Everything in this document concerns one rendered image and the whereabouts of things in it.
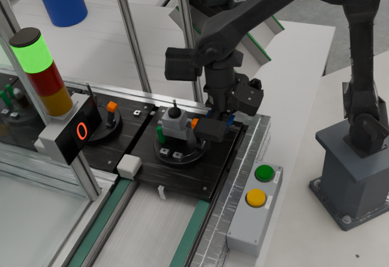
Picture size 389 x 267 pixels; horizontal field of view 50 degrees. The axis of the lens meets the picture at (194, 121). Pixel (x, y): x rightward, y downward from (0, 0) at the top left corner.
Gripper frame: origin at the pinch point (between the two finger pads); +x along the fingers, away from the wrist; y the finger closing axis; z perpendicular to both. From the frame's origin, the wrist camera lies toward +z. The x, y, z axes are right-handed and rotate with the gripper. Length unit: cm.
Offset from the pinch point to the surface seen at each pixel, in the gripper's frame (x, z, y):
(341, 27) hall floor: 109, 8, 202
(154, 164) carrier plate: 12.6, -16.5, -7.0
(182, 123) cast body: 2.6, -10.2, -0.8
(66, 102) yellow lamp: -18.2, -21.5, -19.0
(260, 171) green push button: 12.4, 8.5, -2.0
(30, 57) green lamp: -29.4, -22.4, -20.8
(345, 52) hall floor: 110, 15, 174
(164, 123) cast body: 2.6, -14.1, -2.1
